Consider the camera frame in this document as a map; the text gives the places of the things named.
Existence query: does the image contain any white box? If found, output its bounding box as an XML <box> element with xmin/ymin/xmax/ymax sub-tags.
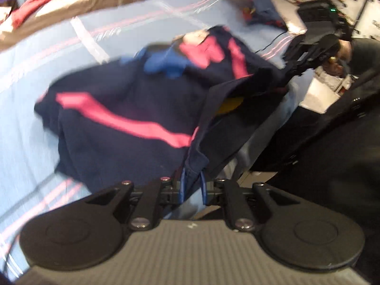
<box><xmin>299</xmin><ymin>76</ymin><xmax>343</xmax><ymax>114</ymax></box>

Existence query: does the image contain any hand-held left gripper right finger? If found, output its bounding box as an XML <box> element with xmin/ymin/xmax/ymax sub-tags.
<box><xmin>199</xmin><ymin>171</ymin><xmax>297</xmax><ymax>232</ymax></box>

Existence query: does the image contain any dark clothes pile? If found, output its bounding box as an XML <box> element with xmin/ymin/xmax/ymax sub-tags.
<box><xmin>230</xmin><ymin>0</ymin><xmax>290</xmax><ymax>29</ymax></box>

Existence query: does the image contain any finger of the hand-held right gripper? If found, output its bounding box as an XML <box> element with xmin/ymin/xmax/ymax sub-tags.
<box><xmin>282</xmin><ymin>37</ymin><xmax>340</xmax><ymax>78</ymax></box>

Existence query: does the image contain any red cloth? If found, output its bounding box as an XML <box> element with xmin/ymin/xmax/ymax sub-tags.
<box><xmin>10</xmin><ymin>0</ymin><xmax>73</xmax><ymax>29</ymax></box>

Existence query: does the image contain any light blue striped bed sheet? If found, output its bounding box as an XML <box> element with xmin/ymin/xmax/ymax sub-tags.
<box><xmin>0</xmin><ymin>0</ymin><xmax>300</xmax><ymax>278</ymax></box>

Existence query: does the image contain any person's right hand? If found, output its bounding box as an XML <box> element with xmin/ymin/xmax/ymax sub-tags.
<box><xmin>329</xmin><ymin>40</ymin><xmax>354</xmax><ymax>76</ymax></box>

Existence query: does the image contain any navy garment with pink stripes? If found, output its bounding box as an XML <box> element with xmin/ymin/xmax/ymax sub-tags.
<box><xmin>34</xmin><ymin>25</ymin><xmax>297</xmax><ymax>198</ymax></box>

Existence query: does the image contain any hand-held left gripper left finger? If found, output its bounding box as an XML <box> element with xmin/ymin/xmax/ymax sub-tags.
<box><xmin>85</xmin><ymin>169</ymin><xmax>188</xmax><ymax>231</ymax></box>

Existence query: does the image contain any black cable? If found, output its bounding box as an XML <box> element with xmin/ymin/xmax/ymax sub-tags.
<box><xmin>254</xmin><ymin>30</ymin><xmax>299</xmax><ymax>54</ymax></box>

